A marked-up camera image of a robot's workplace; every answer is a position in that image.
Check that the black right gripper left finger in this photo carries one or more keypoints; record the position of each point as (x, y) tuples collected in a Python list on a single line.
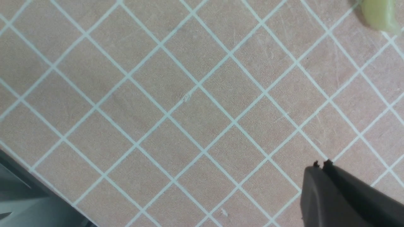
[(322, 204)]

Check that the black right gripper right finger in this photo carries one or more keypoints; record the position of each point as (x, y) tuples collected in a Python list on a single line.
[(374, 207)]

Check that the pale green dumpling front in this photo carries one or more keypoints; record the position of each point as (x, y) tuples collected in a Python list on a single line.
[(380, 15)]

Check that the pink checkered tablecloth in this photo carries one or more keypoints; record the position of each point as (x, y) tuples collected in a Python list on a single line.
[(197, 113)]

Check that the grey table edge frame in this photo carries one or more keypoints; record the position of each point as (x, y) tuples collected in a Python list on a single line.
[(26, 202)]

